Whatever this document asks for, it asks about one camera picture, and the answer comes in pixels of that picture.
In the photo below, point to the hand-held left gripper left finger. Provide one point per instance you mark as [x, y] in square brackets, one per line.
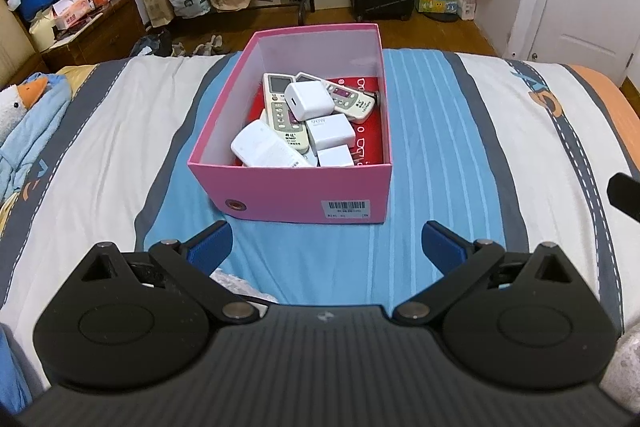
[212, 246]

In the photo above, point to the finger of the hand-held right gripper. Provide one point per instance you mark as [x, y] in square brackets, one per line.
[625, 199]

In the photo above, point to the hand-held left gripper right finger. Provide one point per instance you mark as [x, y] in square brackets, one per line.
[442, 246]

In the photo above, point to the pink cardboard box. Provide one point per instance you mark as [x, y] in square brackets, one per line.
[280, 192]

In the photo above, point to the white power bank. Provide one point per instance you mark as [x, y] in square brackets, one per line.
[260, 147]

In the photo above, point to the small white cube charger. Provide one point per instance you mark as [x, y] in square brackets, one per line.
[334, 156]

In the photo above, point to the white air conditioner remote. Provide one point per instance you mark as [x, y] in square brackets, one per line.
[277, 107]
[350, 99]

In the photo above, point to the large white wall charger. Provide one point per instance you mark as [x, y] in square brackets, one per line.
[330, 131]

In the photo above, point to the white plug charger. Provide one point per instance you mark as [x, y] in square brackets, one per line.
[307, 102]

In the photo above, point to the striped bed sheet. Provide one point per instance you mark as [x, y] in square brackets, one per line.
[475, 157]

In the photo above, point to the red printed paper bag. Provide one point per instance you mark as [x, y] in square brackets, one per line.
[372, 137]

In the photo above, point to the pair of white slippers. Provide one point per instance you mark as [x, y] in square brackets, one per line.
[207, 46]

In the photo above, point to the light blue blanket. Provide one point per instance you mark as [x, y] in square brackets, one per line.
[35, 142]

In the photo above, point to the dark bag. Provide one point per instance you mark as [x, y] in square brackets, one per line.
[152, 44]

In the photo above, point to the wooden nightstand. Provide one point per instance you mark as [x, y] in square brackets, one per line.
[100, 37]

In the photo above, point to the blue cloth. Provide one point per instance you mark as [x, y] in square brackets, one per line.
[10, 377]

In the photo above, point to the white goose plush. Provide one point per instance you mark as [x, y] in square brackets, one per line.
[10, 107]

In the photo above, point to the pink tissue box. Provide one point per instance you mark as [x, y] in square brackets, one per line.
[74, 13]

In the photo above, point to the cream container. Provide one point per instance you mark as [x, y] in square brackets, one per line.
[42, 34]

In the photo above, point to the wooden headboard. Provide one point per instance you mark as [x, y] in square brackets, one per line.
[15, 37]

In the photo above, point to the blue bag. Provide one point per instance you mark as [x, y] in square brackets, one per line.
[37, 2]

